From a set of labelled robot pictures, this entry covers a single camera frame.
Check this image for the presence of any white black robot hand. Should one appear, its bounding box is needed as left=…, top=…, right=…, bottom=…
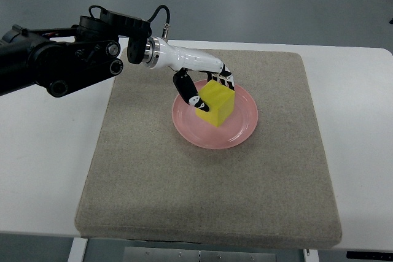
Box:
left=142, top=37, right=235, bottom=112

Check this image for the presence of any yellow foam block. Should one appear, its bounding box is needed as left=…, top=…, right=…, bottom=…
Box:
left=195, top=80, right=235, bottom=127

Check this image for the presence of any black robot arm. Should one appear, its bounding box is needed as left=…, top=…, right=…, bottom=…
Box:
left=1, top=9, right=151, bottom=98

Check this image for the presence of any pink plastic plate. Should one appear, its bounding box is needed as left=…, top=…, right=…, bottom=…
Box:
left=172, top=80, right=259, bottom=149

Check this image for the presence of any beige felt mat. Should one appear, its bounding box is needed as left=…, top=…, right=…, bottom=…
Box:
left=75, top=50, right=342, bottom=249

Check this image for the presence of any white table leg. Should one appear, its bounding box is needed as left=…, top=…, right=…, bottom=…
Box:
left=68, top=237, right=88, bottom=262

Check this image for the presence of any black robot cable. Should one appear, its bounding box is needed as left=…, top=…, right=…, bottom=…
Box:
left=88, top=4, right=172, bottom=39

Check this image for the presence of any metal bracket under table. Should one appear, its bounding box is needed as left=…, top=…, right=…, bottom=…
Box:
left=123, top=247, right=277, bottom=262

